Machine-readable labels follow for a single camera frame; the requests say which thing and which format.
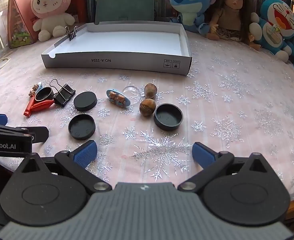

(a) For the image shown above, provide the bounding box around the black round lid shallow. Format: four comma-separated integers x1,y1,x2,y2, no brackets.
68,114,96,140

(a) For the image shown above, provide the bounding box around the black ring cap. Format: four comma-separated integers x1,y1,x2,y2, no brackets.
35,87,54,102

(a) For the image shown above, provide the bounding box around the large black binder clip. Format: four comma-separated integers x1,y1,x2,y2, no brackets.
49,79,75,107

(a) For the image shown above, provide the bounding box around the black round lid solid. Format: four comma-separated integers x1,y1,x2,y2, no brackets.
73,91,97,112

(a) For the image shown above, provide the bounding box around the black round cup lid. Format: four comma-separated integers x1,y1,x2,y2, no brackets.
154,103,183,132

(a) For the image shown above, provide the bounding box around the blue bear figurine charm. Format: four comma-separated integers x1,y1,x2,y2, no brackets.
106,89,131,108

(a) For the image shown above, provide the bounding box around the brown walnut front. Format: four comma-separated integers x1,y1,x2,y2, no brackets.
139,98,156,116

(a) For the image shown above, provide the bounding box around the brown walnut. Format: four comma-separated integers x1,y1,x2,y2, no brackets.
139,98,156,116
144,83,157,99

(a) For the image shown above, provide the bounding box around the clear plastic dome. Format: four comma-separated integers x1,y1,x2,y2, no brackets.
122,86,144,101

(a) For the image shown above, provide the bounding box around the pink house-shaped box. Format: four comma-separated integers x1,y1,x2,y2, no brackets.
7,0,38,49

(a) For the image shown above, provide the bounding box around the small black binder clip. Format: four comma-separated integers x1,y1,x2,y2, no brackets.
65,26,78,41

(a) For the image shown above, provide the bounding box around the white cardboard tray box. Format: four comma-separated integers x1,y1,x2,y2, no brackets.
41,21,192,76

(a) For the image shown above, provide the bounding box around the pink bunny plush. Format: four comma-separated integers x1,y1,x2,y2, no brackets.
30,0,75,42

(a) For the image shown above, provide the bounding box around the brown-haired doll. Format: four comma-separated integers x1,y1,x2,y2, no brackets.
206,0,260,50

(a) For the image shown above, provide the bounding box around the blue Doraemon plush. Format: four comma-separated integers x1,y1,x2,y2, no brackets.
249,0,294,63

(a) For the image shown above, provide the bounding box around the green notebook case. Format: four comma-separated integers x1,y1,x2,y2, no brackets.
95,0,155,24

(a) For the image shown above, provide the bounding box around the blue Stitch plush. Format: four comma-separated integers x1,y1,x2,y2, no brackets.
165,0,216,36

